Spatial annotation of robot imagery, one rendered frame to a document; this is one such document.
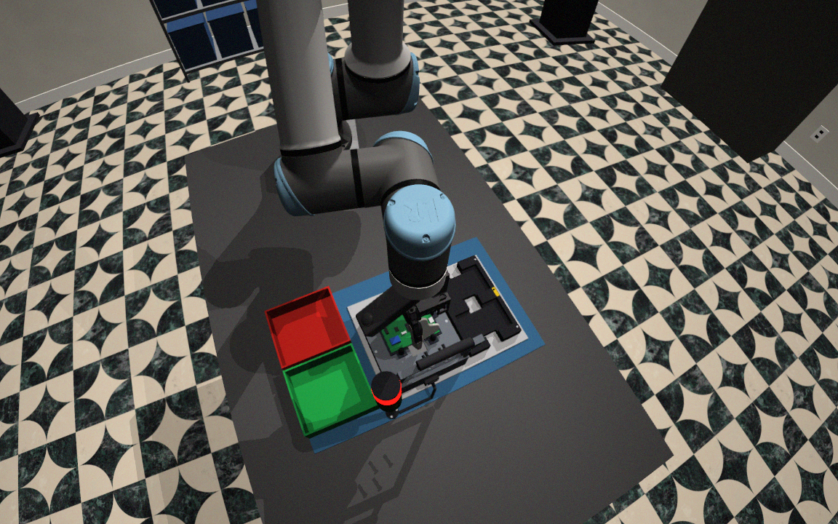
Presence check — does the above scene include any green circuit board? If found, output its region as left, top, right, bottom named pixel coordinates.
left=382, top=314, right=435, bottom=353

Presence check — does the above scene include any red bin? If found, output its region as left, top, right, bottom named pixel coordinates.
left=266, top=288, right=351, bottom=370

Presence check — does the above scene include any green open-top bin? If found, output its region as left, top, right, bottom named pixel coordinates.
left=284, top=345, right=380, bottom=439

